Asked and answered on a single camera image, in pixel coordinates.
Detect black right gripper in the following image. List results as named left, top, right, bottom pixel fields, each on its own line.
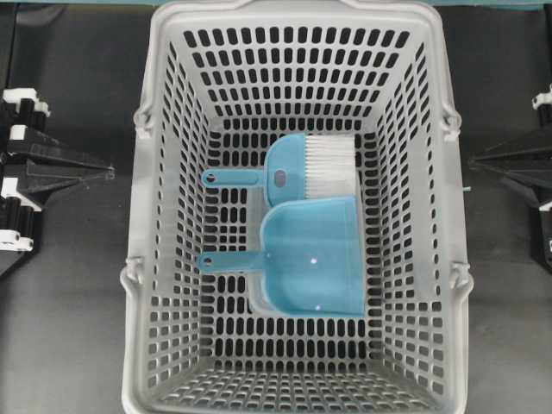
left=468, top=91, right=551, bottom=264

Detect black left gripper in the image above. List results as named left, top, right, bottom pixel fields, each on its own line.
left=1, top=87, right=116, bottom=276

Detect blue plastic dustpan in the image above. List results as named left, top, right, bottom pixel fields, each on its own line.
left=197, top=196, right=366, bottom=317

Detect grey plastic shopping basket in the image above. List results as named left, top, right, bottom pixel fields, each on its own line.
left=121, top=1, right=474, bottom=413

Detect blue hand brush white bristles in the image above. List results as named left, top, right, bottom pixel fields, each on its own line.
left=201, top=134, right=357, bottom=207

